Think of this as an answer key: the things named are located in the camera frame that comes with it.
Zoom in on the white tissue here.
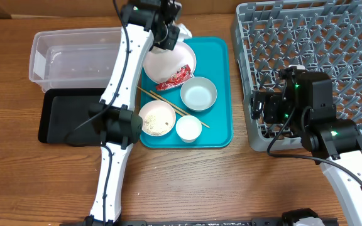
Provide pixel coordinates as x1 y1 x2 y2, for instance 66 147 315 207
173 22 192 41

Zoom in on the red snack wrapper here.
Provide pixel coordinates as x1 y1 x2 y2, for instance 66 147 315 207
155 65 194 91

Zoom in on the grey-green bowl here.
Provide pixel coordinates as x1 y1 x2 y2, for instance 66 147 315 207
180 77 217 112

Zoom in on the pink bowl with rice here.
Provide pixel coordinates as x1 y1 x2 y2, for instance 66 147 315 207
139 100 176 136

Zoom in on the white cup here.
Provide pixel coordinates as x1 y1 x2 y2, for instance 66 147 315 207
175 116 202 143

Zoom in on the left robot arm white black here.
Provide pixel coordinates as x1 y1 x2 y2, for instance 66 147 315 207
83 0 182 225

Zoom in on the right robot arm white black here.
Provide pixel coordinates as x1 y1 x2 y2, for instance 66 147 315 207
250 65 362 225

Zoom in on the grey dishwasher rack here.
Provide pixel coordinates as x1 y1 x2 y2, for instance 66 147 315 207
231 0 362 151

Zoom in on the large pink plate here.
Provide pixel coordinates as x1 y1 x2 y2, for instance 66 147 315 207
143 42 197 83

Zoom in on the wooden chopstick lower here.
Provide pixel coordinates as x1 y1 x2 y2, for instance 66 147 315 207
137 87 178 114

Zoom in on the wooden chopstick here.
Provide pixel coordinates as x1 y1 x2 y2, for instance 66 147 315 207
150 90 211 129
137 87 178 114

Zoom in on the teal plastic tray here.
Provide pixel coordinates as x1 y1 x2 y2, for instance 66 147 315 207
140 37 233 149

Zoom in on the wooden chopstick upper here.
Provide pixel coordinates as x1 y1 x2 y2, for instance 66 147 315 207
150 90 211 129

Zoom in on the clear plastic bin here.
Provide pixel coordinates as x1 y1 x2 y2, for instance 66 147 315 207
28 27 121 92

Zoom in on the black tray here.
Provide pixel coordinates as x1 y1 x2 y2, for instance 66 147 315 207
38 88 104 144

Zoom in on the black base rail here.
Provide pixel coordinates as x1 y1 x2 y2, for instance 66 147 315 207
60 207 339 226

